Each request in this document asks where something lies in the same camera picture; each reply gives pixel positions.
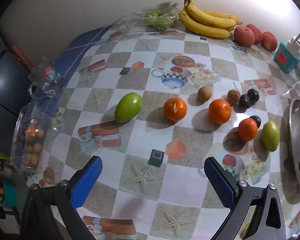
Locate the large light green jujube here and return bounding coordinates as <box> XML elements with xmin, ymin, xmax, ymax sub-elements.
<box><xmin>261</xmin><ymin>121</ymin><xmax>280</xmax><ymax>152</ymax></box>

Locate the brown kiwi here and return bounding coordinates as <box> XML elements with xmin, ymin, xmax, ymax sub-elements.
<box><xmin>198</xmin><ymin>86</ymin><xmax>212</xmax><ymax>103</ymax></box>
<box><xmin>227</xmin><ymin>89</ymin><xmax>241</xmax><ymax>105</ymax></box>

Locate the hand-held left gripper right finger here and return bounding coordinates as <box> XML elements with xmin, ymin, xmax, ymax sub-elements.
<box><xmin>204</xmin><ymin>156</ymin><xmax>287</xmax><ymax>240</ymax></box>

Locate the brown wooden rail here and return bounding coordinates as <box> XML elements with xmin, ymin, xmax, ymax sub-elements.
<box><xmin>11</xmin><ymin>44</ymin><xmax>33</xmax><ymax>71</ymax></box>

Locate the large dark green jujube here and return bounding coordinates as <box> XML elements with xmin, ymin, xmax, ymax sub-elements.
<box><xmin>114</xmin><ymin>92</ymin><xmax>143</xmax><ymax>123</ymax></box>

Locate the dark purple plum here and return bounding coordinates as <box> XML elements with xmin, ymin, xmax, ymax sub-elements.
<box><xmin>250</xmin><ymin>116</ymin><xmax>262</xmax><ymax>128</ymax></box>
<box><xmin>247</xmin><ymin>88</ymin><xmax>260</xmax><ymax>103</ymax></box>
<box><xmin>239</xmin><ymin>94</ymin><xmax>252</xmax><ymax>109</ymax></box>

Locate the teal toy box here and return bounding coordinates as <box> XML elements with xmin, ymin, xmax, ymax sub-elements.
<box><xmin>274</xmin><ymin>41</ymin><xmax>300</xmax><ymax>73</ymax></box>

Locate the red apple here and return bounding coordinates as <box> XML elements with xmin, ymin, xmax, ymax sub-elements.
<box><xmin>234</xmin><ymin>26</ymin><xmax>255</xmax><ymax>47</ymax></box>
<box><xmin>261</xmin><ymin>32</ymin><xmax>278</xmax><ymax>52</ymax></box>
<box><xmin>245</xmin><ymin>24</ymin><xmax>263</xmax><ymax>45</ymax></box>

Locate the checkered printed tablecloth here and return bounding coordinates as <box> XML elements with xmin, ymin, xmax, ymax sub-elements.
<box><xmin>10</xmin><ymin>25</ymin><xmax>300</xmax><ymax>240</ymax></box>

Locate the yellow banana bunch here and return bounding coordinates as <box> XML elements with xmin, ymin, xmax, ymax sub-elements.
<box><xmin>178</xmin><ymin>0</ymin><xmax>242</xmax><ymax>39</ymax></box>

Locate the pile of small kumquats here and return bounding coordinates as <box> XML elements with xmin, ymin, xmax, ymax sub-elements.
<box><xmin>24</xmin><ymin>126</ymin><xmax>45</xmax><ymax>166</ymax></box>

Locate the stainless steel basin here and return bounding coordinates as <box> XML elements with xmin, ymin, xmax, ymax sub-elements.
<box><xmin>289</xmin><ymin>97</ymin><xmax>300</xmax><ymax>192</ymax></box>

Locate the pile of small green jujubes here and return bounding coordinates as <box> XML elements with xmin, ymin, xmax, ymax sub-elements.
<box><xmin>145</xmin><ymin>12</ymin><xmax>175</xmax><ymax>29</ymax></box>

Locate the clear plastic clamshell container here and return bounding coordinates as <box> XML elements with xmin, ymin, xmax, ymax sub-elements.
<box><xmin>122</xmin><ymin>7</ymin><xmax>179</xmax><ymax>31</ymax></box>

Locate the white power strip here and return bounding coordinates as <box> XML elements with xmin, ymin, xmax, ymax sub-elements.
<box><xmin>287</xmin><ymin>36</ymin><xmax>300</xmax><ymax>57</ymax></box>

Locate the orange with stem slit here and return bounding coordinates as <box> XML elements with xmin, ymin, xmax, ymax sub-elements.
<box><xmin>163</xmin><ymin>97</ymin><xmax>188</xmax><ymax>122</ymax></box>

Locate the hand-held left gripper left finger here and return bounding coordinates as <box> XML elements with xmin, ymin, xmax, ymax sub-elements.
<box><xmin>20</xmin><ymin>155</ymin><xmax>103</xmax><ymax>240</ymax></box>

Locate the glass mug with round logo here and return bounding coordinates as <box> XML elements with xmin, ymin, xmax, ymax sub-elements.
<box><xmin>27</xmin><ymin>57</ymin><xmax>65</xmax><ymax>98</ymax></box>

